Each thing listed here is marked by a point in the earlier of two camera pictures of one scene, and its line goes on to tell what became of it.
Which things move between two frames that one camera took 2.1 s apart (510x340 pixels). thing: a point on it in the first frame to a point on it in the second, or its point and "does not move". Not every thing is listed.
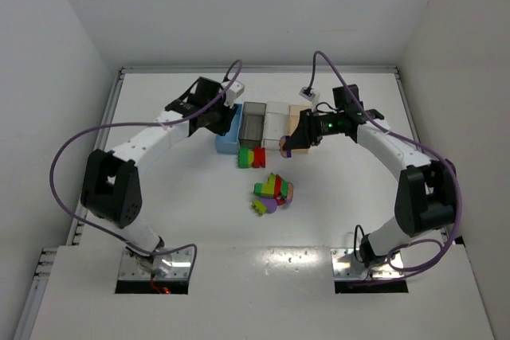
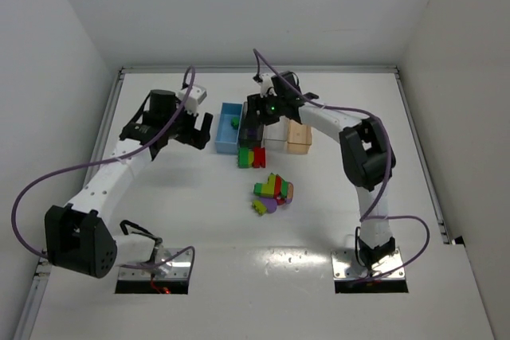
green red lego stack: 248,158 does not move
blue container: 229,143 does not move
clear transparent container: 276,124 does not move
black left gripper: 225,119 to 190,129
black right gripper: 305,133 to 254,108
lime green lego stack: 276,191 does not move
